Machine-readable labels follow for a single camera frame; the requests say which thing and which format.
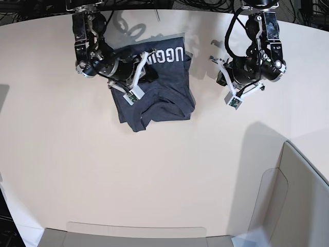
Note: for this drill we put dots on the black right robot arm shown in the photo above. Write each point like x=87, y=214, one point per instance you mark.
x=94, y=56

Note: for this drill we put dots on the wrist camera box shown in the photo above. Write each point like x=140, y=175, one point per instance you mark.
x=134, y=95
x=233, y=100

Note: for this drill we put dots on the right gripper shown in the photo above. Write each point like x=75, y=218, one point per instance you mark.
x=124, y=70

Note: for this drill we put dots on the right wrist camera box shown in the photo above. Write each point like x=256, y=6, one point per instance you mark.
x=134, y=95

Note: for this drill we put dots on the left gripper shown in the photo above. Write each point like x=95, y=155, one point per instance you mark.
x=239, y=80

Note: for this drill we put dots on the grey bin bottom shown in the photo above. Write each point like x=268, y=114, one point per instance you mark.
x=86, y=234

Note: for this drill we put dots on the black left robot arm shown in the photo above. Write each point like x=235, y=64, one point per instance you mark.
x=264, y=56

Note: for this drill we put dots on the grey bin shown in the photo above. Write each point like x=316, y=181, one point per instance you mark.
x=292, y=204
x=86, y=234

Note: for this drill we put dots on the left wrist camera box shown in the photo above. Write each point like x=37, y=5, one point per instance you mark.
x=233, y=100

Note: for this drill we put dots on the grey bin right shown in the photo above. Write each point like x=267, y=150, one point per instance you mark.
x=292, y=204

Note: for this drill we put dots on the dark blue t-shirt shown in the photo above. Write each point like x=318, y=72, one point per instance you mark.
x=168, y=98

